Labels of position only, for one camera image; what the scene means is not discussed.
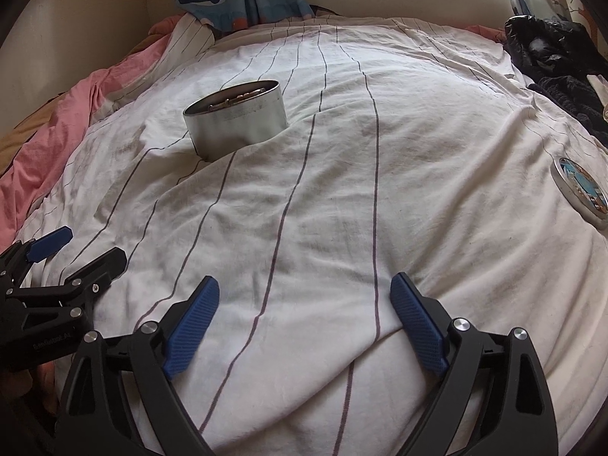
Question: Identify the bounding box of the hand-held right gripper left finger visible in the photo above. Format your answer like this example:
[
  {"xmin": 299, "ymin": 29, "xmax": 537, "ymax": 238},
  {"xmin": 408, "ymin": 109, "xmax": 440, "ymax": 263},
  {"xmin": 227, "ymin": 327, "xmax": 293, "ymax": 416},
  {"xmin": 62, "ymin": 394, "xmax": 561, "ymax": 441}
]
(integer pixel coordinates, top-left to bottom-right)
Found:
[{"xmin": 54, "ymin": 275, "xmax": 220, "ymax": 456}]

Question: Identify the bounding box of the round silver tin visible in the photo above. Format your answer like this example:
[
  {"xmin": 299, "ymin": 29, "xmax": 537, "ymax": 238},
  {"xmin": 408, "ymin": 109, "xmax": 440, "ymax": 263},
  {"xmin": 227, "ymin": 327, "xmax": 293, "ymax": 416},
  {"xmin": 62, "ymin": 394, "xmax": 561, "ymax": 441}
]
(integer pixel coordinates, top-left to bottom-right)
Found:
[{"xmin": 183, "ymin": 79, "xmax": 290, "ymax": 163}]

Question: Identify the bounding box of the white striped duvet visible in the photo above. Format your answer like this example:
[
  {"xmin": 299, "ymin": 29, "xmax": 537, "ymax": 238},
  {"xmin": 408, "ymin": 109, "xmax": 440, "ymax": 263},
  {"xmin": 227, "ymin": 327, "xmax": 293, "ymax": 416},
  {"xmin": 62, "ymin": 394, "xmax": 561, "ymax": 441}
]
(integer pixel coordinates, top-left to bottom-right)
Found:
[{"xmin": 13, "ymin": 13, "xmax": 608, "ymax": 456}]

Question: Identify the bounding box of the round printed tin lid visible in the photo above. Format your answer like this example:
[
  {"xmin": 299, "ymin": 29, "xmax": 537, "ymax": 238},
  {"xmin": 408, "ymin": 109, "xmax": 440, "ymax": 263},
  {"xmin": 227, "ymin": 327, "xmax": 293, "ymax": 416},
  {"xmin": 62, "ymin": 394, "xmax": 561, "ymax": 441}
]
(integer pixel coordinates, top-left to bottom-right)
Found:
[{"xmin": 550, "ymin": 155, "xmax": 608, "ymax": 222}]

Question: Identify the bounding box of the tan blanket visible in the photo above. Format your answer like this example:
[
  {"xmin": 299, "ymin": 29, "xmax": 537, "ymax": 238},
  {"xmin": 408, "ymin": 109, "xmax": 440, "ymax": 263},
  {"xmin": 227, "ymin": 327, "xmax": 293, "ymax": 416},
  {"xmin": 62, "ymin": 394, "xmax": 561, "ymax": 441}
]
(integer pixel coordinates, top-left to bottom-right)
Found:
[{"xmin": 0, "ymin": 99, "xmax": 63, "ymax": 173}]

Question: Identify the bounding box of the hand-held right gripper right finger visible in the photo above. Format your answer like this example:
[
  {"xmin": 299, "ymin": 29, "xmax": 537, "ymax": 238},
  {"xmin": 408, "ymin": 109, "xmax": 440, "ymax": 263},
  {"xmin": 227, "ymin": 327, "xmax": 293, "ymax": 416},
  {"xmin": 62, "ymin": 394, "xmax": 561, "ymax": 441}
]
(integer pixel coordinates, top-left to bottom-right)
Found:
[{"xmin": 389, "ymin": 272, "xmax": 558, "ymax": 456}]

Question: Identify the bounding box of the black clothing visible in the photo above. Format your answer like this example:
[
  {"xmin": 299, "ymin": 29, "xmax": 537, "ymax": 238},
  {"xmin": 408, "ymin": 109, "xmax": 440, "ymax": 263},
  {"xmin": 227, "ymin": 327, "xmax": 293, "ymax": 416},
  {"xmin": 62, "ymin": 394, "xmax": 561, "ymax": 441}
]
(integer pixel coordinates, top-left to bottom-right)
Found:
[{"xmin": 502, "ymin": 14, "xmax": 608, "ymax": 149}]

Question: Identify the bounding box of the pink bed sheet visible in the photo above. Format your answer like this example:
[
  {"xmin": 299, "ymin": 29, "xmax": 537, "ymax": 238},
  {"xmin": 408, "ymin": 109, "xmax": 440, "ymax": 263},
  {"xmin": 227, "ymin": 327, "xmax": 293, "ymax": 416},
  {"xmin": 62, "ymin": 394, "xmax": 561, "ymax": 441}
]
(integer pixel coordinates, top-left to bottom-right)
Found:
[{"xmin": 0, "ymin": 14, "xmax": 187, "ymax": 253}]

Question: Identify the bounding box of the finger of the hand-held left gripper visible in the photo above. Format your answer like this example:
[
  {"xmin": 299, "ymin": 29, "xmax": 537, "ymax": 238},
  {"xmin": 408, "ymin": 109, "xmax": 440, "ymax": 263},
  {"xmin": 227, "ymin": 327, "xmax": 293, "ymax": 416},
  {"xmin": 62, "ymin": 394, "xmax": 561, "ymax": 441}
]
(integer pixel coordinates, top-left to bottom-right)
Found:
[
  {"xmin": 8, "ymin": 247, "xmax": 128, "ymax": 319},
  {"xmin": 0, "ymin": 226, "xmax": 73, "ymax": 291}
]

